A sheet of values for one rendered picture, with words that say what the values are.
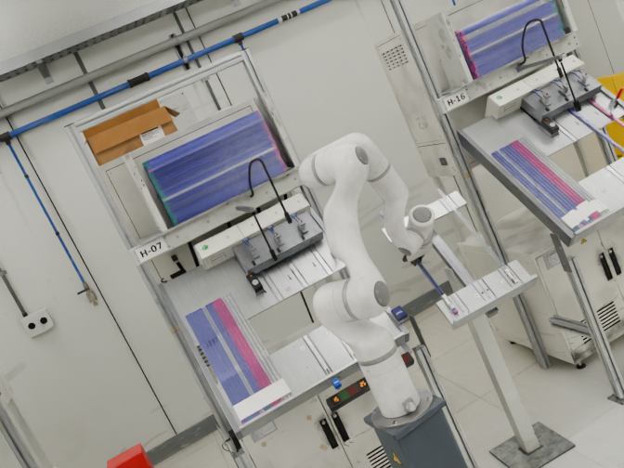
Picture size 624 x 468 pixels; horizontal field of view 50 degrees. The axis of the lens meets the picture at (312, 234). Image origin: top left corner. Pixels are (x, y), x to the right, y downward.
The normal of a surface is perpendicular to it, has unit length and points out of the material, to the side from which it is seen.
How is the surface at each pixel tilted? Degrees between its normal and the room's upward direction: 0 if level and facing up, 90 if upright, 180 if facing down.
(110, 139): 80
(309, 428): 90
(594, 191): 45
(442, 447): 90
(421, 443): 90
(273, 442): 90
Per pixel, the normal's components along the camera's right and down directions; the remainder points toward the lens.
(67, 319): 0.29, 0.06
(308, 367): -0.11, -0.61
